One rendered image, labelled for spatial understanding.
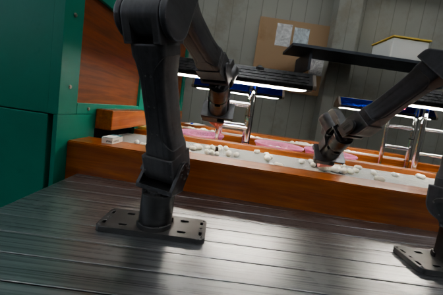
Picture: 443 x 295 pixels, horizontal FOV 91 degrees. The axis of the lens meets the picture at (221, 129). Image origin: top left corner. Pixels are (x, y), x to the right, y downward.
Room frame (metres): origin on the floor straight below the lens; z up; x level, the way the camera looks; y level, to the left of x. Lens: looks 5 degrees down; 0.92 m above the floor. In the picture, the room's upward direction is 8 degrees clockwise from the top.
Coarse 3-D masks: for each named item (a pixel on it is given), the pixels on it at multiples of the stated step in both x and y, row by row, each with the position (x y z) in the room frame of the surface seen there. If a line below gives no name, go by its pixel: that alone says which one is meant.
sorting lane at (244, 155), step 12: (192, 144) 0.97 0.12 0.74; (204, 144) 1.02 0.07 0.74; (228, 156) 0.83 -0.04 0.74; (240, 156) 0.86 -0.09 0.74; (252, 156) 0.90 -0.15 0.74; (276, 156) 0.97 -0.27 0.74; (300, 168) 0.80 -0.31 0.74; (312, 168) 0.83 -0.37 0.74; (396, 180) 0.82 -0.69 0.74; (408, 180) 0.85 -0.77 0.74; (420, 180) 0.88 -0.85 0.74; (432, 180) 0.92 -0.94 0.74
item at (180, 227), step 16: (144, 192) 0.39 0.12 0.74; (144, 208) 0.38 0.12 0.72; (160, 208) 0.37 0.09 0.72; (96, 224) 0.37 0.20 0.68; (112, 224) 0.38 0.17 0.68; (128, 224) 0.38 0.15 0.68; (144, 224) 0.37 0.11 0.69; (160, 224) 0.38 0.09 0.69; (176, 224) 0.41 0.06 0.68; (192, 224) 0.42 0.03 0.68; (176, 240) 0.37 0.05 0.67; (192, 240) 0.37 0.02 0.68
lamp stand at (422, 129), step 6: (426, 114) 1.03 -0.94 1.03; (426, 120) 1.03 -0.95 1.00; (420, 126) 1.04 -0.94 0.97; (420, 132) 1.03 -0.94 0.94; (438, 132) 1.03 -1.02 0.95; (420, 138) 1.03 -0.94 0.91; (420, 144) 1.03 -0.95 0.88; (414, 150) 1.04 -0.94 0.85; (420, 150) 1.03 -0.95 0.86; (414, 156) 1.04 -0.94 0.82; (426, 156) 1.03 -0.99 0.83; (432, 156) 1.03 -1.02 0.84; (438, 156) 1.03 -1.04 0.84; (414, 162) 1.03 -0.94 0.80; (414, 168) 1.03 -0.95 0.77
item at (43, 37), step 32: (0, 0) 0.59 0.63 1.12; (32, 0) 0.59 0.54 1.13; (64, 0) 0.58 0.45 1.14; (96, 0) 0.72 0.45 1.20; (0, 32) 0.59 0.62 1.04; (32, 32) 0.59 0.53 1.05; (64, 32) 0.58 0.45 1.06; (96, 32) 0.73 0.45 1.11; (0, 64) 0.59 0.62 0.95; (32, 64) 0.59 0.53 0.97; (64, 64) 0.59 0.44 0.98; (96, 64) 0.74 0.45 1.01; (128, 64) 0.95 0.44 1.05; (0, 96) 0.59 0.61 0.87; (32, 96) 0.59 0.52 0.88; (64, 96) 0.60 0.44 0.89; (96, 96) 0.76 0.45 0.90; (128, 96) 0.98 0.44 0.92
